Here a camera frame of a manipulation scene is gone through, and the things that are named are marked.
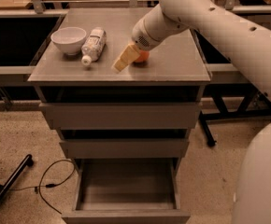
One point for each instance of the grey drawer cabinet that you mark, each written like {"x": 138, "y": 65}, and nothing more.
{"x": 174, "y": 73}

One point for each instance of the grey open bottom drawer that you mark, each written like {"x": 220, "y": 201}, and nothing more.
{"x": 126, "y": 191}

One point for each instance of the grey middle drawer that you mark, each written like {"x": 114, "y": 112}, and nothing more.
{"x": 124, "y": 148}

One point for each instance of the white ceramic bowl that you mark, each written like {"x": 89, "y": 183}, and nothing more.
{"x": 69, "y": 40}

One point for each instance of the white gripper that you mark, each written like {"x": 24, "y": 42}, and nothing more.
{"x": 141, "y": 35}

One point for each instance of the clear plastic water bottle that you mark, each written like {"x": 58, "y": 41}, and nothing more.
{"x": 93, "y": 47}

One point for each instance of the grey top drawer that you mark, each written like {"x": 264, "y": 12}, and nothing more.
{"x": 78, "y": 116}

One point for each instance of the black table stand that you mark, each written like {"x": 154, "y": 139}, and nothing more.
{"x": 253, "y": 104}

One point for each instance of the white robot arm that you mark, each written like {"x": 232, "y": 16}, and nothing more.
{"x": 248, "y": 46}

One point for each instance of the orange fruit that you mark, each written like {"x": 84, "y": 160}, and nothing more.
{"x": 142, "y": 56}

